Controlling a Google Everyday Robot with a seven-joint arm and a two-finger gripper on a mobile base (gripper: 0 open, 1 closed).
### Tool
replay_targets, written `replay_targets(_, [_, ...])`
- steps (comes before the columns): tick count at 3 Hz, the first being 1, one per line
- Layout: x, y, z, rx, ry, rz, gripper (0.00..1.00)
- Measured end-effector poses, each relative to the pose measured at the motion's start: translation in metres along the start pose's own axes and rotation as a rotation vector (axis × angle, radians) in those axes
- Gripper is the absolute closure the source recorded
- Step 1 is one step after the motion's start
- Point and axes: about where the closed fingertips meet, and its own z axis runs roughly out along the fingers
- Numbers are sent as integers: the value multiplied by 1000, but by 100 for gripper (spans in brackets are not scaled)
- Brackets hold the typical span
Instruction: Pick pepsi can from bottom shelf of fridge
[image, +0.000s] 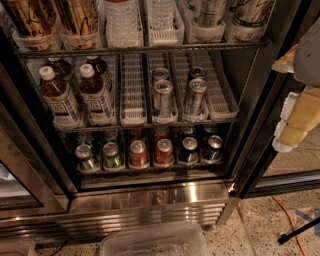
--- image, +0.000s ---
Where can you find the brown drink can top left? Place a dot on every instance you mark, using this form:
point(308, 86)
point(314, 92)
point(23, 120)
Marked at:
point(32, 18)

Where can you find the brown drink can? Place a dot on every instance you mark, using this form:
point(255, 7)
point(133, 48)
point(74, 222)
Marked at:
point(32, 18)
point(79, 17)

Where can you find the silver tall can right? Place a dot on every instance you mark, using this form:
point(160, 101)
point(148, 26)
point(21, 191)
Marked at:
point(195, 94)

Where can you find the tea bottle front right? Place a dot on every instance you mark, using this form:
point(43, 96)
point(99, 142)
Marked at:
point(96, 93)

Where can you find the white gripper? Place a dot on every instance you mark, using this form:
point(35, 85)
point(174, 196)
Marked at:
point(309, 58)

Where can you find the green soda can right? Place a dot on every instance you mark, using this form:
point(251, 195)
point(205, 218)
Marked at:
point(112, 159)

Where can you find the tea bottle front left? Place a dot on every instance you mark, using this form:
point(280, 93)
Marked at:
point(61, 100)

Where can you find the clear plastic bin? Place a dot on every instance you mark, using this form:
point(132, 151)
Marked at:
point(172, 239)

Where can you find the stainless fridge base grille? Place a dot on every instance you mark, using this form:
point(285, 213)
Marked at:
point(100, 215)

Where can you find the fridge glass door right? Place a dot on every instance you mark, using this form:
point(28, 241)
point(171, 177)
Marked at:
point(266, 171)

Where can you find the red soda can right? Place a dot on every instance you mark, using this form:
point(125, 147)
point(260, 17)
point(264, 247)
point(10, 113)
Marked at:
point(164, 152)

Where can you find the silver tall can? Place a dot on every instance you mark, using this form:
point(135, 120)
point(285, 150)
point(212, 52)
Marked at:
point(162, 94)
point(195, 94)

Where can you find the white green can top right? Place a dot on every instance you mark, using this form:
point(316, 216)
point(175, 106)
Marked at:
point(206, 13)

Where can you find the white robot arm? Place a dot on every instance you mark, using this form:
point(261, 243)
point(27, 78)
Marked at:
point(307, 59)

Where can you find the green soda can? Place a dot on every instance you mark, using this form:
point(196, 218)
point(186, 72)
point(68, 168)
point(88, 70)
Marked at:
point(112, 159)
point(87, 159)

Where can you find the white green can far right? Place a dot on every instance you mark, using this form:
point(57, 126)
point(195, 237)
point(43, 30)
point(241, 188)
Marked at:
point(251, 13)

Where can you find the tea bottle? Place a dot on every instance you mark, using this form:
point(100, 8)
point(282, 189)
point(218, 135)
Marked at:
point(96, 93)
point(61, 100)

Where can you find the green soda can left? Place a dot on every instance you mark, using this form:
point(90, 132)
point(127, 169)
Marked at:
point(87, 159)

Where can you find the red soda can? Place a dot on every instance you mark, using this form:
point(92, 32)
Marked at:
point(164, 152)
point(138, 154)

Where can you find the black tripod leg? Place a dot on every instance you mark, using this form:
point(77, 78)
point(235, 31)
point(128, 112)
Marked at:
point(286, 237)

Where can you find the red soda can left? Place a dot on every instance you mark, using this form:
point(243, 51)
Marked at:
point(138, 154)

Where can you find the blue pepsi can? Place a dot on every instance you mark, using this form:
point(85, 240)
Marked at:
point(211, 151)
point(188, 151)

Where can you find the silver tall can left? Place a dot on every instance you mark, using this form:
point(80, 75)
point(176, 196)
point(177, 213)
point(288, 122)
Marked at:
point(162, 94)

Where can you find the white green can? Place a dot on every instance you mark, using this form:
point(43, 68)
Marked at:
point(251, 13)
point(206, 13)

